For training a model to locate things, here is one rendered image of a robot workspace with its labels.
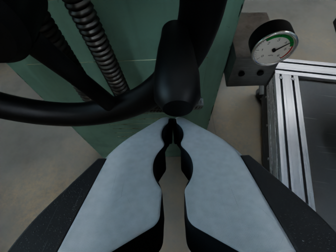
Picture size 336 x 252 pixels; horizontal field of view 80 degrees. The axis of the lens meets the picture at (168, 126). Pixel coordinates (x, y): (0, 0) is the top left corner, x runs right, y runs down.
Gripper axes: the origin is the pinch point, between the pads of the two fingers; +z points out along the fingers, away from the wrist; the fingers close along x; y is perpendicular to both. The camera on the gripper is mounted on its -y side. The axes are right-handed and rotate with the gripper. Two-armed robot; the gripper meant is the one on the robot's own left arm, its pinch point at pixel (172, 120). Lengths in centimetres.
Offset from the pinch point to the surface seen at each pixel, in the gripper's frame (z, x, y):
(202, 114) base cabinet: 41.1, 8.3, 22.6
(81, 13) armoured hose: 10.5, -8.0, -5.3
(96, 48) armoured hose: 12.3, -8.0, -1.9
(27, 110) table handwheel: 8.8, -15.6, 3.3
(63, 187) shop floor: 49, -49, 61
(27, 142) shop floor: 68, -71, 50
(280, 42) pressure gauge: 20.4, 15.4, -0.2
